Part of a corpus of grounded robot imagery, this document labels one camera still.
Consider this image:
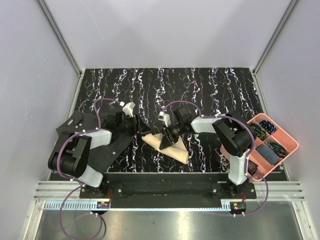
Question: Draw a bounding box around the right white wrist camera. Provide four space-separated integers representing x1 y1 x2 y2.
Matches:
158 111 171 127

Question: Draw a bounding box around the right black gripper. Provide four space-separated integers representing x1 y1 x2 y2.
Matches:
160 121 185 151

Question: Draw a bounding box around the blue patterned sock roll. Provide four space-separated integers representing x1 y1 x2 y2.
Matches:
259 120 277 135

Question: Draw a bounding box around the beige cloth napkin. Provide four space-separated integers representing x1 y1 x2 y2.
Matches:
141 133 189 165

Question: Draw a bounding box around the pink divided tray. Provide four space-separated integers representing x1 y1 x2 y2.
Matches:
220 112 300 182

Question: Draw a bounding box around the purple cable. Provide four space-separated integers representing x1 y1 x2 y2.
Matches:
162 100 270 217
56 98 126 238

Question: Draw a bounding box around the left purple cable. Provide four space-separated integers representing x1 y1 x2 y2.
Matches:
56 98 126 238

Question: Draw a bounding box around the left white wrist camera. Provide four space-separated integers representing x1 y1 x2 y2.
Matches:
119 101 135 118

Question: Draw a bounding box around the grey rolled sock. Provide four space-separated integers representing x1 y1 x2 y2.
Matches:
256 145 278 165

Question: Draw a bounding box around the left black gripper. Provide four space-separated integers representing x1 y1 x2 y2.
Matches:
116 113 151 136

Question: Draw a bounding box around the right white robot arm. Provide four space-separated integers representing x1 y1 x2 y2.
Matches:
159 108 256 199

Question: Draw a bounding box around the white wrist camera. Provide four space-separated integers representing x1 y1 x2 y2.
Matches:
158 111 171 127
119 101 135 118

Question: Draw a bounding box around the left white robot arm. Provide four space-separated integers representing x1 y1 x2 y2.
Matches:
48 111 151 198

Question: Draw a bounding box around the teal patterned sock roll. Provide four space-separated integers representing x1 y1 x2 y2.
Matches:
266 141 288 158

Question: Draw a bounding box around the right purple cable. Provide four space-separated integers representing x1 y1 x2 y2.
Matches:
162 100 270 217

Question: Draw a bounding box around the slotted cable duct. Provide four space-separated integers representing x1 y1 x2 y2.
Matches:
44 200 111 211

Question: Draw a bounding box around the yellow patterned sock roll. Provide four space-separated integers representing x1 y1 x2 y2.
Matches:
250 122 267 141

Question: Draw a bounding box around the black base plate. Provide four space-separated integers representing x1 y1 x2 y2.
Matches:
79 172 257 211

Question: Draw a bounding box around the brown patterned sock roll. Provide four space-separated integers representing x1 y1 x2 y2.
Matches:
247 160 258 176

